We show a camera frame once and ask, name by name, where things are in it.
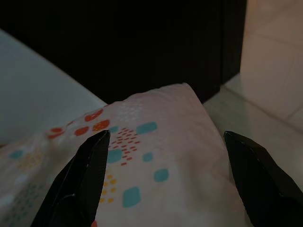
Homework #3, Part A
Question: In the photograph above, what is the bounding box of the pink patterned pillow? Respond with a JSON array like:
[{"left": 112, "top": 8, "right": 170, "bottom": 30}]
[{"left": 0, "top": 82, "right": 252, "bottom": 227}]

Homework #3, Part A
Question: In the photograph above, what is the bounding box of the dark wooden cabinet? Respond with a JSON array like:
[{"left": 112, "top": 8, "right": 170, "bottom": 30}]
[{"left": 0, "top": 0, "right": 248, "bottom": 105}]

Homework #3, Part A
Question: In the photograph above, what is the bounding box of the white mattress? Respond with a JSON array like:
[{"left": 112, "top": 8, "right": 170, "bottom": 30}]
[{"left": 0, "top": 28, "right": 107, "bottom": 146}]

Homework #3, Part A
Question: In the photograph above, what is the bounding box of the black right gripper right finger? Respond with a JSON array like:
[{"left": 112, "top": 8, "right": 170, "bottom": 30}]
[{"left": 223, "top": 131, "right": 303, "bottom": 227}]

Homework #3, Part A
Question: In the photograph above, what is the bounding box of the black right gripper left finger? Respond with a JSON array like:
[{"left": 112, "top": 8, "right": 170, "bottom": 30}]
[{"left": 30, "top": 129, "right": 111, "bottom": 227}]

